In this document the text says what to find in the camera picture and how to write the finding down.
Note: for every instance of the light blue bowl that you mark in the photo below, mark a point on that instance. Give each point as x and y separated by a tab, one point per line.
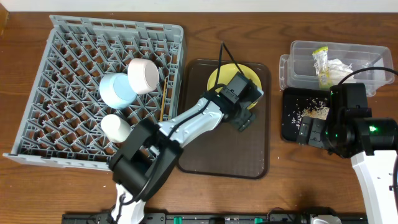
116	92

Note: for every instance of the black rectangular tray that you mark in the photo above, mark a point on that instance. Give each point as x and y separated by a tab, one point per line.
289	131

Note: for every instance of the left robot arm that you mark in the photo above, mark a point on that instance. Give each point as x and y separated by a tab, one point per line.
151	150

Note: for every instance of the yellow round plate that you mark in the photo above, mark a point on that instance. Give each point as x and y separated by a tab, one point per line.
225	74

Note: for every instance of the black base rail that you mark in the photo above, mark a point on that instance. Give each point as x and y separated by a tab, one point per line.
217	218

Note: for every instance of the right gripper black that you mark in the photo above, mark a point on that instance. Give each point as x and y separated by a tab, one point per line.
314	136

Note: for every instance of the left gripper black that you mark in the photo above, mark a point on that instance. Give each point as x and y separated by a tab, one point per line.
241	117

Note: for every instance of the grey plastic dishwasher rack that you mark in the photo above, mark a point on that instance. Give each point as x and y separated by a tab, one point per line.
60	126

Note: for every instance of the spilled rice food waste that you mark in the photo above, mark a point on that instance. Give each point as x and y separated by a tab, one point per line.
311	107

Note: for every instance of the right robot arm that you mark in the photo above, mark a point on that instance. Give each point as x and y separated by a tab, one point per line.
351	132

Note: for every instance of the wooden chopstick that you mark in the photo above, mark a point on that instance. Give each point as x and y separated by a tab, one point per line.
164	94

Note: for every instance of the green snack wrapper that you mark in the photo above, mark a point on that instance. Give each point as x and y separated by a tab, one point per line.
320	57

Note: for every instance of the clear plastic bin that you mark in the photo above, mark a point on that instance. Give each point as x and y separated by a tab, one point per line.
296	69

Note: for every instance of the dark brown serving tray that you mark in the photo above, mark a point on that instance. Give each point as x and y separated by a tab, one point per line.
225	151

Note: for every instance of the pink bowl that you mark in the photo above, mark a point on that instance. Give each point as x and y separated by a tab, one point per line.
143	75

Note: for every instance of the white plastic cup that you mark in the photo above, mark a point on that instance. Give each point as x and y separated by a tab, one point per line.
115	128

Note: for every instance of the white paper napkin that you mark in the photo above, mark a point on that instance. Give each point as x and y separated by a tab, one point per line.
337	70

